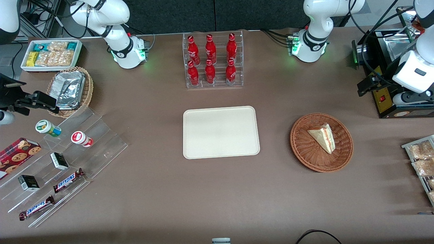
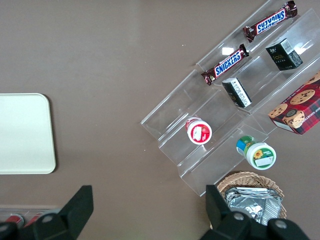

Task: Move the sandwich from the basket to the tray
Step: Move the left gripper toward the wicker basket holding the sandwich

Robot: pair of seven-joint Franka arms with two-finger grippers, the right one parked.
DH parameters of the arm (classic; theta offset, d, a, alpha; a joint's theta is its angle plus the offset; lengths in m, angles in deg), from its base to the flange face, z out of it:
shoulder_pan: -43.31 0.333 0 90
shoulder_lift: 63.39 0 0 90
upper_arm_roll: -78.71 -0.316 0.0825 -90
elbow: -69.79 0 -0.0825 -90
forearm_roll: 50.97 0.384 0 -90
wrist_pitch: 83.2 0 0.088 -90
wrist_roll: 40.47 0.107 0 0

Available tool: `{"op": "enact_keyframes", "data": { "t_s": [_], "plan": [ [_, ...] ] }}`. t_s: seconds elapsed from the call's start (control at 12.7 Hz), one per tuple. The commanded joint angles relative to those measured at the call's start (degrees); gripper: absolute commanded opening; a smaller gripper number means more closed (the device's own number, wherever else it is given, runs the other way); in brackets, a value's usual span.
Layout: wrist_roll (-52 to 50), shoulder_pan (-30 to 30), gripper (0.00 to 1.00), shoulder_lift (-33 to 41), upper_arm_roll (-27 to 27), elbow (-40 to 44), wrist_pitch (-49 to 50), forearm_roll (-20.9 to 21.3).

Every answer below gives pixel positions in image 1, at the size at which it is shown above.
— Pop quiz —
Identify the red lidded snack cup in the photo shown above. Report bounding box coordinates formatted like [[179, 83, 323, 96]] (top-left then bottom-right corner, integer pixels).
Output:
[[71, 131, 94, 148]]

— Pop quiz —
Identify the grey metal frame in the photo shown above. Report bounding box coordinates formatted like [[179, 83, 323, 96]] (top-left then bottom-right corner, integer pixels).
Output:
[[19, 0, 63, 38]]

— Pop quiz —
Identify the white rectangular snack bin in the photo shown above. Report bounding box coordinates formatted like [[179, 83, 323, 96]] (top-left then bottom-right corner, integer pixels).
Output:
[[20, 39, 83, 73]]

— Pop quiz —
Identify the clear cracker bag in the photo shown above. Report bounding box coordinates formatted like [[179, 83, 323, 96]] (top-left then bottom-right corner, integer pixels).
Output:
[[49, 50, 74, 67], [47, 41, 68, 52], [35, 51, 52, 67]]

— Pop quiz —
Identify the silver foil packet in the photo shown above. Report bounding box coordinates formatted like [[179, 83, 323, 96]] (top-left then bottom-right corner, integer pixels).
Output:
[[54, 71, 85, 110]]

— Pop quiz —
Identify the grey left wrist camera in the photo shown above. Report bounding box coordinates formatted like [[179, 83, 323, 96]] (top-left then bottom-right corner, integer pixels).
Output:
[[393, 91, 434, 106]]

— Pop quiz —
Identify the grey wire tray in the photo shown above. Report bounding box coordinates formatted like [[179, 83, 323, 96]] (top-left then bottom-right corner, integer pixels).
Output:
[[401, 135, 434, 207]]

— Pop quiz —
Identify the cream plastic tray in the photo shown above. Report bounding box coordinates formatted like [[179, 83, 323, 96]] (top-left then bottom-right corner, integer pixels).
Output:
[[183, 106, 260, 160]]

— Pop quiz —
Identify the red cookie box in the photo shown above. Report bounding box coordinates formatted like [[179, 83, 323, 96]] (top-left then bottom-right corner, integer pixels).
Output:
[[0, 137, 42, 180]]

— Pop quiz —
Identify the green lidded snack cup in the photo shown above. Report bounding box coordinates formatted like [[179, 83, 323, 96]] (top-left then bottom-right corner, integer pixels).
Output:
[[35, 120, 62, 138]]

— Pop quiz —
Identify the black food warmer cabinet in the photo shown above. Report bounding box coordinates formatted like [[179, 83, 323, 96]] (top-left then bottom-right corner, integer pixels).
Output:
[[352, 7, 434, 119]]

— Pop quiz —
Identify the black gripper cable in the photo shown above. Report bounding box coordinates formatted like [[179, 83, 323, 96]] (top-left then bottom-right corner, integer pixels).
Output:
[[349, 0, 419, 85]]

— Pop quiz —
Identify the clear acrylic bottle rack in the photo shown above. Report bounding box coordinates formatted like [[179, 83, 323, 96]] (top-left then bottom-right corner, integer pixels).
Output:
[[182, 30, 244, 89]]

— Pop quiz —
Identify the black looped table cable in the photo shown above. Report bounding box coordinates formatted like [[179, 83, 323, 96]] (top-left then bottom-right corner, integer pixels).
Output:
[[295, 229, 343, 244]]

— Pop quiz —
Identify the small black box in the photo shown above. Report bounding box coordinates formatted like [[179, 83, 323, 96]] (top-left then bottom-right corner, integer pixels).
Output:
[[18, 175, 40, 192], [50, 152, 69, 170]]

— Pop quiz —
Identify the Snickers chocolate bar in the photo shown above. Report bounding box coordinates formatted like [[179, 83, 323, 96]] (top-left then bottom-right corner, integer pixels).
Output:
[[53, 168, 85, 194], [19, 196, 55, 221]]

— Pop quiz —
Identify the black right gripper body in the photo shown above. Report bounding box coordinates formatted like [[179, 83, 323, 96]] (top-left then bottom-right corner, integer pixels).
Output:
[[0, 73, 27, 112]]

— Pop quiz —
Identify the triangle sandwich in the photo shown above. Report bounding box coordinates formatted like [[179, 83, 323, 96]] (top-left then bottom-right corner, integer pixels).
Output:
[[307, 123, 336, 155]]

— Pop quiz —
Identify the red cola bottle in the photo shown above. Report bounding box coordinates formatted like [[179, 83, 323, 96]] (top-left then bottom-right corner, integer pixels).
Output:
[[205, 59, 216, 85], [226, 33, 237, 63], [205, 34, 217, 64], [188, 35, 200, 65], [225, 59, 236, 85], [187, 60, 200, 86]]

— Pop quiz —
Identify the tan oval wicker basket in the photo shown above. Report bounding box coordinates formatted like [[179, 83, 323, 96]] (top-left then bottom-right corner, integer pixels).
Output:
[[46, 66, 94, 118]]

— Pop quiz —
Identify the black base cable bundle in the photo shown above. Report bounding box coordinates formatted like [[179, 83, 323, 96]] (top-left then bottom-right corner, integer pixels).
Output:
[[260, 28, 295, 46]]

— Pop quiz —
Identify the brown round wicker basket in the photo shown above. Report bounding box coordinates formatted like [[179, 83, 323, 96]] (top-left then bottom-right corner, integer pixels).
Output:
[[290, 113, 354, 173]]

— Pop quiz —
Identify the clear acrylic step display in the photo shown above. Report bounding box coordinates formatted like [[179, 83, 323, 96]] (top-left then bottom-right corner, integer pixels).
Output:
[[0, 108, 129, 228]]

